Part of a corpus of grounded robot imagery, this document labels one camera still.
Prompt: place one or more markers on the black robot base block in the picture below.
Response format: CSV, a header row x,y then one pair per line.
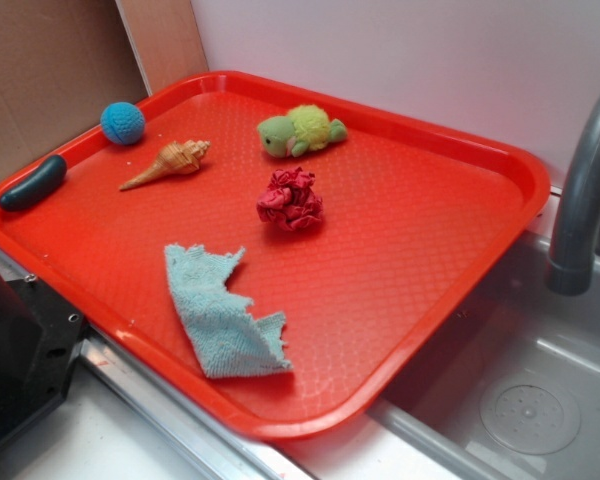
x,y
40,336

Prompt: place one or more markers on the red plastic tray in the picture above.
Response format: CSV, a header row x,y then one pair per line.
x,y
415,214

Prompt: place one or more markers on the red crumpled scrunchie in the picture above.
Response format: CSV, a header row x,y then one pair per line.
x,y
289,201

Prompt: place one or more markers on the green plush turtle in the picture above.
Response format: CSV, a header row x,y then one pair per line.
x,y
303,129

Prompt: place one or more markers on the light blue cloth rag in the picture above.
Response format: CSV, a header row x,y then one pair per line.
x,y
227,340

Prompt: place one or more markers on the tan spiral seashell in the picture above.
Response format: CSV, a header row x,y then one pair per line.
x,y
173,159

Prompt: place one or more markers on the blue rubber ball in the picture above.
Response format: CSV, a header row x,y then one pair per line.
x,y
122,123

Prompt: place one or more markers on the dark green toy cucumber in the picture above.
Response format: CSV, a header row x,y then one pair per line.
x,y
37,186

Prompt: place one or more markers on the grey plastic sink basin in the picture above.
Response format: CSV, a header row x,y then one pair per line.
x,y
508,388

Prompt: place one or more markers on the grey sink faucet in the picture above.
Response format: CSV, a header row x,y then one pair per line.
x,y
575,238

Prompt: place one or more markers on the brown cardboard panel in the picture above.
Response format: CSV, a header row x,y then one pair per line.
x,y
62,62

